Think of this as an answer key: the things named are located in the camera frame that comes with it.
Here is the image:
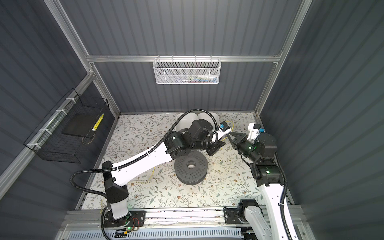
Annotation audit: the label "white tray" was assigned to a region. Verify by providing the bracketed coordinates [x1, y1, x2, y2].
[175, 113, 198, 132]
[198, 113, 220, 127]

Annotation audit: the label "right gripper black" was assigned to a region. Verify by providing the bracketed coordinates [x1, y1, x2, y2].
[228, 130, 259, 164]

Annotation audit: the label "black flat pad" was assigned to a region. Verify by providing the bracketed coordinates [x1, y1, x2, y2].
[62, 114, 97, 138]

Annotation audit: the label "items in white basket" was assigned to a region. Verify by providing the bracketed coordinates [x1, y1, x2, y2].
[176, 75, 220, 84]

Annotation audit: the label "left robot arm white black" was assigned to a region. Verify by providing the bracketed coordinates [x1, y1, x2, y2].
[70, 110, 231, 220]

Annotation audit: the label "black wire basket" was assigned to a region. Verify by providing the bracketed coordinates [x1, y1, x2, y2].
[24, 91, 109, 164]

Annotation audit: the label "white wire mesh basket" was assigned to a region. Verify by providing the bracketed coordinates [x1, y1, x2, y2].
[153, 59, 222, 85]

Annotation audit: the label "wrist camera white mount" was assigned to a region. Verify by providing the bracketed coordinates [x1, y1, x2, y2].
[217, 121, 232, 140]
[247, 123, 265, 142]

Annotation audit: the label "grey perforated cable spool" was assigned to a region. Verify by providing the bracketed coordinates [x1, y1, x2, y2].
[174, 151, 208, 186]

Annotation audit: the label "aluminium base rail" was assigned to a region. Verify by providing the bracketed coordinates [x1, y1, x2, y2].
[55, 206, 316, 240]

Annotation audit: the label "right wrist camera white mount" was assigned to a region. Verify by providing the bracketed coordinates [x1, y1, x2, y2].
[247, 123, 265, 142]

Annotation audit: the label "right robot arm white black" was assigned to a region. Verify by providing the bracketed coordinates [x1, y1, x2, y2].
[228, 132, 298, 240]

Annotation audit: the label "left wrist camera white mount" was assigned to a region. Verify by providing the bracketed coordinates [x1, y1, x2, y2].
[217, 121, 232, 140]

